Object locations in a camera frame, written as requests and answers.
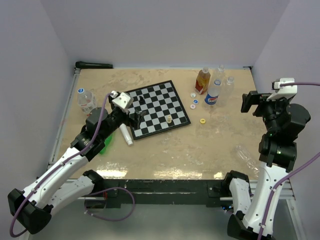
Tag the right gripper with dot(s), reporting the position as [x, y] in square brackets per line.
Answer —
[253, 97]

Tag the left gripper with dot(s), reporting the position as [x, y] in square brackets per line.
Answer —
[129, 121]

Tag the clear crushed plastic bottle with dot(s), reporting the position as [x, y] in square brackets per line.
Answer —
[246, 157]

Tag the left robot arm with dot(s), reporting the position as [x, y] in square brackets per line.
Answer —
[34, 206]

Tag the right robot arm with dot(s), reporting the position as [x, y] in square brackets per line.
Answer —
[253, 213]

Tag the white tube bottle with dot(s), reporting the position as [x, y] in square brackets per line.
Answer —
[126, 134]

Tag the clear bottle right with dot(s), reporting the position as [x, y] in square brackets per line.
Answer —
[226, 91]

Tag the green plastic bottle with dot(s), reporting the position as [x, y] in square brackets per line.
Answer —
[107, 142]

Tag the Pepsi label clear bottle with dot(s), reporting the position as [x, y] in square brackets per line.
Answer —
[213, 92]

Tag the clear bottle back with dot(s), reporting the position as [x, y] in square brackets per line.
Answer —
[219, 73]

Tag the amber red label bottle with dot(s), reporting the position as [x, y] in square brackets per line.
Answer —
[202, 80]

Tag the orange label tea bottle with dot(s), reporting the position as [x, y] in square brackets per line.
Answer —
[86, 100]

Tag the black chess piece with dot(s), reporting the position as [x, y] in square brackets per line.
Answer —
[141, 100]

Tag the black white chessboard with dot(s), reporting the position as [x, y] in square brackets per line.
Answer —
[161, 100]

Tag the cream chess piece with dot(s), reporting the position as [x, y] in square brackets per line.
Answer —
[169, 119]

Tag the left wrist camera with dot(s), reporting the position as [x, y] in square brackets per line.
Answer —
[121, 100]

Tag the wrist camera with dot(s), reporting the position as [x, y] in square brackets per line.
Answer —
[283, 88]
[121, 100]

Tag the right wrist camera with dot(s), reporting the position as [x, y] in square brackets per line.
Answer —
[283, 88]

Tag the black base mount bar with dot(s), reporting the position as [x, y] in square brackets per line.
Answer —
[206, 192]

